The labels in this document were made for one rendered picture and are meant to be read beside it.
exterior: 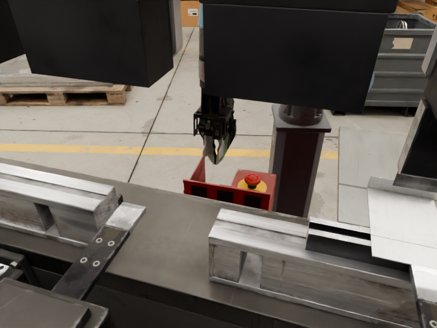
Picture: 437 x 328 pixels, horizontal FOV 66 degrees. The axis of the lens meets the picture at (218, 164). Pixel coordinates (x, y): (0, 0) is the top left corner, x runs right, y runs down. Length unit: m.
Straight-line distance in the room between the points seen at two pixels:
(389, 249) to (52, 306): 0.36
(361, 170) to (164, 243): 0.34
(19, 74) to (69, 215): 3.02
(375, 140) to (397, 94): 2.50
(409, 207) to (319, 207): 1.52
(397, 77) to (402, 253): 2.69
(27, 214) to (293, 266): 0.43
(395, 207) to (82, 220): 0.45
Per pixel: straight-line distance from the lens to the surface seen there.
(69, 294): 0.39
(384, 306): 0.51
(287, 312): 0.51
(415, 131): 0.36
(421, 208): 0.52
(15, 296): 0.37
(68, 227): 0.59
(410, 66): 3.09
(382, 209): 0.50
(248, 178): 0.82
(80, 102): 3.33
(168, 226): 0.61
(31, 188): 0.61
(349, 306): 0.51
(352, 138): 0.64
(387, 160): 0.61
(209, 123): 0.74
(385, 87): 3.09
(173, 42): 0.39
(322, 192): 2.13
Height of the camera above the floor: 1.30
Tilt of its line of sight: 35 degrees down
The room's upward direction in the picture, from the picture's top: straight up
